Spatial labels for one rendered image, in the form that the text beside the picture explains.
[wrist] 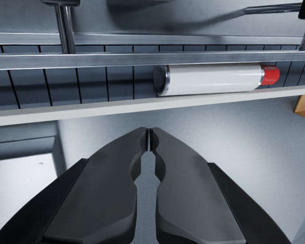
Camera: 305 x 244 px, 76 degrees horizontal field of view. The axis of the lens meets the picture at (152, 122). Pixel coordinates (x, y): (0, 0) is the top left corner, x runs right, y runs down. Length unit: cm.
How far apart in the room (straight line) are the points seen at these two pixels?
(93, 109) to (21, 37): 11
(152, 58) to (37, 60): 11
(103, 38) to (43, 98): 11
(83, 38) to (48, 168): 20
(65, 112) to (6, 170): 14
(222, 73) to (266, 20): 20
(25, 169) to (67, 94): 14
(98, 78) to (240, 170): 48
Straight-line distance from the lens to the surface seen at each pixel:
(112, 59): 20
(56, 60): 20
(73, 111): 27
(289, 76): 48
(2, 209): 42
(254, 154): 62
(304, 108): 66
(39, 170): 36
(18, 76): 30
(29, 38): 29
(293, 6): 37
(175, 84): 26
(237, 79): 32
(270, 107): 56
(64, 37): 20
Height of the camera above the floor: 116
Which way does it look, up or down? 58 degrees down
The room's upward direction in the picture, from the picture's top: 144 degrees clockwise
